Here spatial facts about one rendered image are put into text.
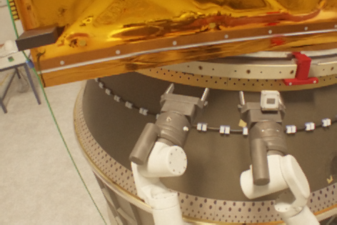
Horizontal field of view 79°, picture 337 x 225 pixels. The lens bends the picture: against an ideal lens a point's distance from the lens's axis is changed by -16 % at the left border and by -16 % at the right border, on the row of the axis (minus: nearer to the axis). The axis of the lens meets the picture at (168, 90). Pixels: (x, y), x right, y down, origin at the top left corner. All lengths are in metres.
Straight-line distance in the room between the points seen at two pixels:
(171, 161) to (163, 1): 0.36
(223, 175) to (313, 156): 0.36
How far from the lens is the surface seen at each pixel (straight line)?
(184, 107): 0.62
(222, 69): 0.77
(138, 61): 0.67
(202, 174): 0.92
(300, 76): 0.82
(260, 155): 0.50
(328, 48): 0.94
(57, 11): 0.60
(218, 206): 0.96
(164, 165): 0.50
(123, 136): 1.05
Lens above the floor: 2.05
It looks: 32 degrees down
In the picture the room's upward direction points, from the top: 5 degrees counter-clockwise
